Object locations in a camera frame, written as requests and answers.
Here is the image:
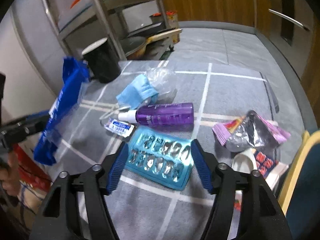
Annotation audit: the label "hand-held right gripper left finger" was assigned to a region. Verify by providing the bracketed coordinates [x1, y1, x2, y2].
[29, 144, 129, 240]

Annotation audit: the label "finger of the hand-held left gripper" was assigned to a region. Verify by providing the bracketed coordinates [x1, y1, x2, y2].
[0, 120, 47, 150]
[15, 110, 52, 125]

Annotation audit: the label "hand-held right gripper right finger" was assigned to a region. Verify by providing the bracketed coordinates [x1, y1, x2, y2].
[190, 139, 293, 240]

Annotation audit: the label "blue plastic wrapper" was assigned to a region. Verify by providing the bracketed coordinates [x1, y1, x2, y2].
[34, 56, 90, 165]

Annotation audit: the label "teal blister pack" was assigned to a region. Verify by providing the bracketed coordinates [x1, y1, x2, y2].
[124, 126, 195, 192]

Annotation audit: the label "small white blue sachet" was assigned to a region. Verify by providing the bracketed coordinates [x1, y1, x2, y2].
[104, 119, 135, 137]

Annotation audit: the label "purple silver snack wrapper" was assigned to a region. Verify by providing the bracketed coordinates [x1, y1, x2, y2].
[212, 110, 292, 153]

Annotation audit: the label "red white packet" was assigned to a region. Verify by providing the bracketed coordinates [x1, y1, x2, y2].
[231, 148, 290, 212]

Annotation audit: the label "purple spray bottle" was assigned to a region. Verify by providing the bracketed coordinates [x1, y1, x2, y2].
[118, 102, 194, 132]

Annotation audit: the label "blue face mask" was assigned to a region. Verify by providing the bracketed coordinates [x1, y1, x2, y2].
[100, 74, 159, 128]

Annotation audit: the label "clear plastic bag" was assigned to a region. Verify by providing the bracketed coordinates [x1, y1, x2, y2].
[146, 67, 178, 100]

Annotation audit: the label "blue bin with yellow rim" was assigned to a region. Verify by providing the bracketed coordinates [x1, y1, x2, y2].
[277, 130, 320, 240]

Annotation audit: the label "person's left hand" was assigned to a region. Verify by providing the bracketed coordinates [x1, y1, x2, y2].
[0, 162, 19, 197]

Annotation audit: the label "red printed bag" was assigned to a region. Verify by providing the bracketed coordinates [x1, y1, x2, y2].
[14, 145, 52, 195]

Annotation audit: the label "grey checked blanket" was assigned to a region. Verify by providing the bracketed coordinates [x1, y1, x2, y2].
[42, 60, 308, 240]

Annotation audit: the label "black mug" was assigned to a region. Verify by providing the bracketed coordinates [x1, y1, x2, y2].
[82, 37, 122, 83]

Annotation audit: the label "metal shelf rack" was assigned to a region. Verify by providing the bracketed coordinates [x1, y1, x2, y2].
[37, 0, 183, 60]

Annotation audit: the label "black flat tray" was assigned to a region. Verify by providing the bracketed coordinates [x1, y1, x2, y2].
[127, 21, 168, 37]

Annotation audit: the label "dark container with red contents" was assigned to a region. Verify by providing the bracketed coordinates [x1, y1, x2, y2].
[149, 12, 165, 24]

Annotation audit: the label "built-in steel oven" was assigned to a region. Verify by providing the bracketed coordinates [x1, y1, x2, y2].
[266, 0, 313, 47]

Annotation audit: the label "wooden kitchen cabinets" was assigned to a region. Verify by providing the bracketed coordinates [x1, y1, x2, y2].
[157, 0, 320, 105]

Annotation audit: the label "pan with wooden handle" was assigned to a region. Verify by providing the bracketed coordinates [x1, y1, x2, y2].
[124, 27, 183, 58]

